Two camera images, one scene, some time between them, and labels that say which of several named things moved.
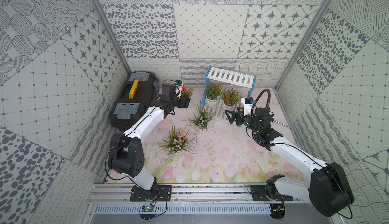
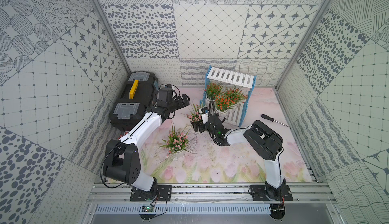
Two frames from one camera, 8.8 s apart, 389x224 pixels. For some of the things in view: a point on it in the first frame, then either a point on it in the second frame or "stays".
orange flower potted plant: x=187 y=91 -> x=224 y=103
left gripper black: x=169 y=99 stays
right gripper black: x=234 y=115 -> x=196 y=126
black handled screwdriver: x=273 y=120 stays
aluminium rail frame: x=128 y=193 stays
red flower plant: x=231 y=98 stays
